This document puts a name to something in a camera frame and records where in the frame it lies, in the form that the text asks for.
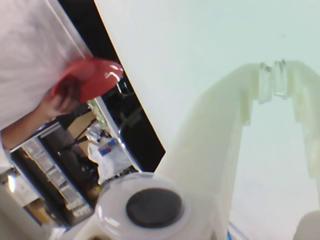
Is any person's bare hand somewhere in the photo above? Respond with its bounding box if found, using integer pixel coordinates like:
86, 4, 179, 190
39, 79, 85, 122

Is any person's bare forearm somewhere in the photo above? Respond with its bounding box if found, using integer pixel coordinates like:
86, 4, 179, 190
0, 104, 55, 151

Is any orange plate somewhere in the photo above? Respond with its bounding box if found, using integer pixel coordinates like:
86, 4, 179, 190
52, 57, 125, 103

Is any white storage shelf unit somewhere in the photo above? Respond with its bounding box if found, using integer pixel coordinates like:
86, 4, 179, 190
9, 119, 96, 227

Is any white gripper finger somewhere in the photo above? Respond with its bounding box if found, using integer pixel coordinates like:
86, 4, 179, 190
273, 59, 320, 181
74, 62, 273, 240

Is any white plastic bag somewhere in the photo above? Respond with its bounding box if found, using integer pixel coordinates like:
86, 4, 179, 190
87, 134, 136, 185

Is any person's white shirt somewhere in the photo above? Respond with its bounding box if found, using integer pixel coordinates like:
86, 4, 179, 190
0, 0, 93, 132

